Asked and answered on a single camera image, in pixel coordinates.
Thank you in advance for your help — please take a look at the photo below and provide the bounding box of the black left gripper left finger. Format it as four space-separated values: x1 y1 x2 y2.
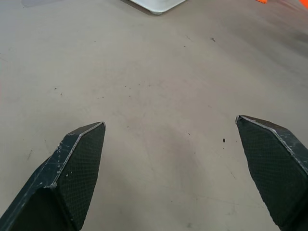
0 121 106 231

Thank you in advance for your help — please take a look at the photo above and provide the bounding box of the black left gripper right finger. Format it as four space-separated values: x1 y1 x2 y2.
235 115 308 231

